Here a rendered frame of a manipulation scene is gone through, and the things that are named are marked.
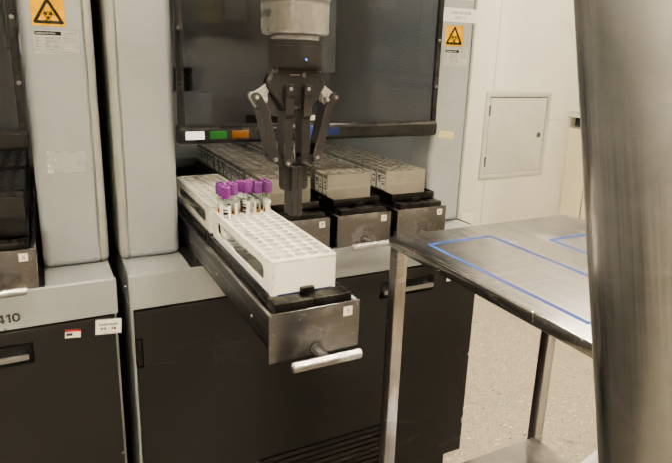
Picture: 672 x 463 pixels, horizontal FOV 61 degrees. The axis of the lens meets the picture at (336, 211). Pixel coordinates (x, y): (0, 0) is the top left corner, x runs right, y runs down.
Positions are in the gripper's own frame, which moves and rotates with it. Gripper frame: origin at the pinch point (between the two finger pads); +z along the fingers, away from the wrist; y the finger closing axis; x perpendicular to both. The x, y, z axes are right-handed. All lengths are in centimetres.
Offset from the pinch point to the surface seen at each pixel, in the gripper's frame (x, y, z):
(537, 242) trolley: 1.3, -47.6, 13.1
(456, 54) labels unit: -41, -59, -20
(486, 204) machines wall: -151, -175, 53
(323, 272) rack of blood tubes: 4.9, -2.6, 11.0
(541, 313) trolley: 24.2, -24.6, 13.1
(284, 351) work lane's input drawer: 8.4, 4.6, 20.0
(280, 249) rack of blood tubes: 0.2, 1.9, 8.6
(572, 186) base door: -144, -229, 46
